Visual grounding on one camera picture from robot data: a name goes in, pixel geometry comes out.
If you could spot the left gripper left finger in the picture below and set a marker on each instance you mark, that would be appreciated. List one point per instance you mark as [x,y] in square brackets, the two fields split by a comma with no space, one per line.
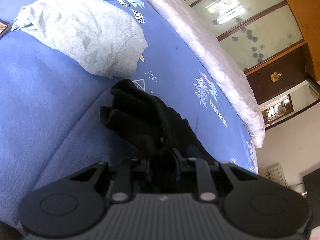
[76,203]

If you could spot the white perforated basket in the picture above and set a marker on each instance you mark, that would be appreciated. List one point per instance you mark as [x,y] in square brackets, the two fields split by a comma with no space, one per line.
[276,174]

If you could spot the light pink quilt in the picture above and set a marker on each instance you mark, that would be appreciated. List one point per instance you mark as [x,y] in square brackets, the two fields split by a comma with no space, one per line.
[224,71]

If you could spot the grey folded garment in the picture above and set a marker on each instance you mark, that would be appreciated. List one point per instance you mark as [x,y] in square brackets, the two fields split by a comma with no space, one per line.
[105,40]

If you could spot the black pants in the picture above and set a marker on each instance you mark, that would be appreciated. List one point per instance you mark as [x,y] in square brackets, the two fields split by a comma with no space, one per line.
[156,130]

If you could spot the blue patterned bed cover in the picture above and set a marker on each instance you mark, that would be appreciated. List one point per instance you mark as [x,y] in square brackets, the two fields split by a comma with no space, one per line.
[50,107]

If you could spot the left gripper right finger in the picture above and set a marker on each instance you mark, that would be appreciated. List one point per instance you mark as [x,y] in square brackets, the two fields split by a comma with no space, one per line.
[248,202]

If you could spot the dark wooden door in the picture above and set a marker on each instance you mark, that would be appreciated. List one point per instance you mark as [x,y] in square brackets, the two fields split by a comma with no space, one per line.
[279,76]

